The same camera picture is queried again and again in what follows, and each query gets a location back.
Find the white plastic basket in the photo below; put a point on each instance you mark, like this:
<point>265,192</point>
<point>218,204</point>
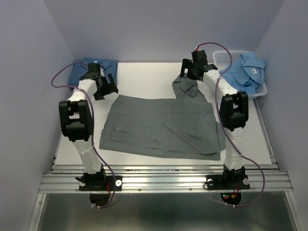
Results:
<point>222,59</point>

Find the folded blue checkered shirt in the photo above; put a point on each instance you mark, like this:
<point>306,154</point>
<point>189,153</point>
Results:
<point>109,67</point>

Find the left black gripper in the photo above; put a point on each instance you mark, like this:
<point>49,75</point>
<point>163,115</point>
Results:
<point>110,88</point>

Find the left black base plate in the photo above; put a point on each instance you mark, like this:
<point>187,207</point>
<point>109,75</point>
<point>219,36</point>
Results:
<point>92,183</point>

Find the aluminium mounting rail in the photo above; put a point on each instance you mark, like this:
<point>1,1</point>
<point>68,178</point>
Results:
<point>142,174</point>

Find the grey long sleeve shirt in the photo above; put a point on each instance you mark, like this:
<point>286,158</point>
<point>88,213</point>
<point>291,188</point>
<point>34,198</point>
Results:
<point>183,128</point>

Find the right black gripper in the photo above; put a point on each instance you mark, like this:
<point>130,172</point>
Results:
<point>186,63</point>

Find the light blue shirt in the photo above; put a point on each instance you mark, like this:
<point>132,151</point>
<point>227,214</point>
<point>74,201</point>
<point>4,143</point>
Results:
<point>246,73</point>

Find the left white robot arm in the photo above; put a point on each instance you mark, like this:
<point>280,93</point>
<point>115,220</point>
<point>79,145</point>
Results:
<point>77,124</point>

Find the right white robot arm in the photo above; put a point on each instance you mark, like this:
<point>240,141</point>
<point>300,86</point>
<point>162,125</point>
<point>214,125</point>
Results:
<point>233,113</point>

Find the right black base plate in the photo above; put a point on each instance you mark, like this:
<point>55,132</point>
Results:
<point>219,182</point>

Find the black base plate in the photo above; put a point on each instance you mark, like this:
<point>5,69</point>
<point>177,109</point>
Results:
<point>92,183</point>
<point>219,182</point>

